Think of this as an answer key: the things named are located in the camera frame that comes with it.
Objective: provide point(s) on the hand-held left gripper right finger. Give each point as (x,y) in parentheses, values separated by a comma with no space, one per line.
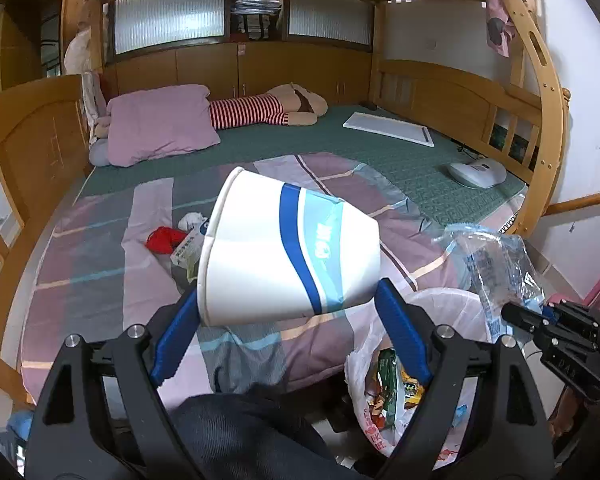
(405,335)

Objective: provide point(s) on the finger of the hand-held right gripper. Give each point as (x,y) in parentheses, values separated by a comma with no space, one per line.
(522,317)

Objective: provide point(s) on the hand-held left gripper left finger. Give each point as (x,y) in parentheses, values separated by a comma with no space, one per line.
(172,340)

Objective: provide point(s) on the green snack packet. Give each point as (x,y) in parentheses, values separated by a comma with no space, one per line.
(386,375)

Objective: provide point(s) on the clear plastic bag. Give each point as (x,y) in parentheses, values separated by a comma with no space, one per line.
(495,270)

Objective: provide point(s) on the yellow snack packet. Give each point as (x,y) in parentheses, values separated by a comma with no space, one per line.
(411,390)

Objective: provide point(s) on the white printed bin liner bag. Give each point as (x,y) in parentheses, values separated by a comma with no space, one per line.
(360,380)

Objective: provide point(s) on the red plastic wrapper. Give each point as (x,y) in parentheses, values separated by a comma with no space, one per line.
(162,240)

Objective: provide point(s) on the white tissue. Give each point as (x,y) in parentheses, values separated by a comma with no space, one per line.
(192,221)

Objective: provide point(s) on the white blue-banded paper cup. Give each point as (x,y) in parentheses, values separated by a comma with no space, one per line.
(260,250)

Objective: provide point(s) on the plaid blanket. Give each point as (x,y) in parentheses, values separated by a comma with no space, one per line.
(105,280)

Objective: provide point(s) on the person's leg in dark pants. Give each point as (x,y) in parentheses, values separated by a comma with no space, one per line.
(240,435)

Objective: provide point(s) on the white massager pillow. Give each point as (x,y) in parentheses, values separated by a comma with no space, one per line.
(477,174)

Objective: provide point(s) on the green patterned mattress mat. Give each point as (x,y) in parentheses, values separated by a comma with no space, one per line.
(405,170)

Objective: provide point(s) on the grey small cushion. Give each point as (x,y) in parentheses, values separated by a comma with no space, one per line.
(99,152)

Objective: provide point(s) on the white flat board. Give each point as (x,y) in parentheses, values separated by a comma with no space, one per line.
(390,127)

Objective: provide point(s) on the pink pillow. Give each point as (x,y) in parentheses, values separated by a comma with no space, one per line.
(160,120)

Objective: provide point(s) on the wooden bunk ladder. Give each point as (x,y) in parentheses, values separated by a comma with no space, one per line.
(550,90)

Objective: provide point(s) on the striped plush doll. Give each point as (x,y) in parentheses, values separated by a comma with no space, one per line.
(245,110)

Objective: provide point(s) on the hanging light clothes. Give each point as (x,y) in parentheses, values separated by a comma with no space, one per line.
(92,95)

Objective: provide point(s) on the pink hanging cloth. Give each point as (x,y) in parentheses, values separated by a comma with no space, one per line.
(497,30)

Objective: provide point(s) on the frosted glass window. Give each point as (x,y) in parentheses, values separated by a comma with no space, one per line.
(170,20)
(330,17)

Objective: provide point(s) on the wooden wardrobe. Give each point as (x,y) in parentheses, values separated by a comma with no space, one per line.
(20,50)

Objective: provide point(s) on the stack of shelf clutter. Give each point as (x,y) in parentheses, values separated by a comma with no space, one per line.
(252,10)

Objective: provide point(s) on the wooden wall handrail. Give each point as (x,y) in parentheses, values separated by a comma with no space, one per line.
(590,201)

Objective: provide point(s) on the wooden bunk bed frame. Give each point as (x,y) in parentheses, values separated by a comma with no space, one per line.
(30,130)

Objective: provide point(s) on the wooden wall cabinet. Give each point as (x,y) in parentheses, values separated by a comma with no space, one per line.
(260,67)

